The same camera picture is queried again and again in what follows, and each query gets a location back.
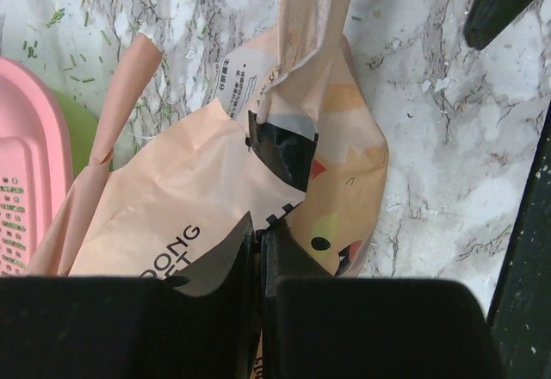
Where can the beige cat litter bag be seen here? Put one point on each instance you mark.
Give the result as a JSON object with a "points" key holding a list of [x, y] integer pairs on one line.
{"points": [[286, 135]]}

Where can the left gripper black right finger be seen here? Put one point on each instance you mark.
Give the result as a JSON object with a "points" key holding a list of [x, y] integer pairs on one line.
{"points": [[319, 326]]}

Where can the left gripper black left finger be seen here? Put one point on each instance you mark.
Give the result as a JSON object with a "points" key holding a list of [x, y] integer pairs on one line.
{"points": [[198, 323]]}

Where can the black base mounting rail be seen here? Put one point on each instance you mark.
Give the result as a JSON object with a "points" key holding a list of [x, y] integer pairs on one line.
{"points": [[519, 314]]}

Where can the pink green litter box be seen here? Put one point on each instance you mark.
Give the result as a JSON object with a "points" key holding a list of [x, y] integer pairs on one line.
{"points": [[46, 140]]}

